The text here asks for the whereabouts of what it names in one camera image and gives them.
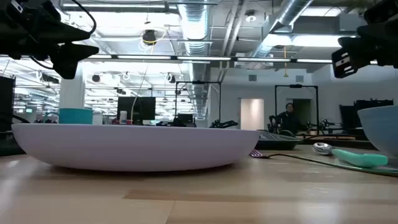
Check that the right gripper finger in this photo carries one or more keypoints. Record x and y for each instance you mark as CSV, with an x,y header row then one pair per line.
x,y
357,53

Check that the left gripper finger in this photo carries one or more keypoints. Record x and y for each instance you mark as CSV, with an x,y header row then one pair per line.
x,y
71,59

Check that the blue bowl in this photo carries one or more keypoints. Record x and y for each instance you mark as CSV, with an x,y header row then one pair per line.
x,y
382,130

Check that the lavender round plate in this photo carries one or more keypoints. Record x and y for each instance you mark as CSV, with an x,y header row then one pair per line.
x,y
133,146

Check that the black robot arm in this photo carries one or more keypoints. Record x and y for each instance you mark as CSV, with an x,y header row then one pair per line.
x,y
224,124

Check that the dark serving tray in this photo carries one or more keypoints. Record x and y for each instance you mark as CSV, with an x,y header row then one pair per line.
x,y
276,143

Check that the white building column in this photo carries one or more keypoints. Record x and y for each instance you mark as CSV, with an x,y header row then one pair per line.
x,y
72,93

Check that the white box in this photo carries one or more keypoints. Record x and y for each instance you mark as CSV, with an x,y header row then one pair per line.
x,y
97,119

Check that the white bottle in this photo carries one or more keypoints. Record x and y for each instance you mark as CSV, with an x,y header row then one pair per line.
x,y
123,117

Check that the black upright panel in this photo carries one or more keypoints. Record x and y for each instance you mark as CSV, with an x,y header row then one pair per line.
x,y
6,102

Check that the black computer monitor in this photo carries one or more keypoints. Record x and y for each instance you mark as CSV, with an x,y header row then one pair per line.
x,y
136,109

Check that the person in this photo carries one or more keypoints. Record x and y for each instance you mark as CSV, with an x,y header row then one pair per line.
x,y
289,119

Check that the LED light bar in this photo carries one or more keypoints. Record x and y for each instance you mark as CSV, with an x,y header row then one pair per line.
x,y
202,58

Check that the black station frame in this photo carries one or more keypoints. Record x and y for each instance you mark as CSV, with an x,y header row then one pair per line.
x,y
295,86

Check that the silver ventilation duct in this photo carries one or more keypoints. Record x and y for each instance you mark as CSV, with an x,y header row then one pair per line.
x,y
280,18
194,25

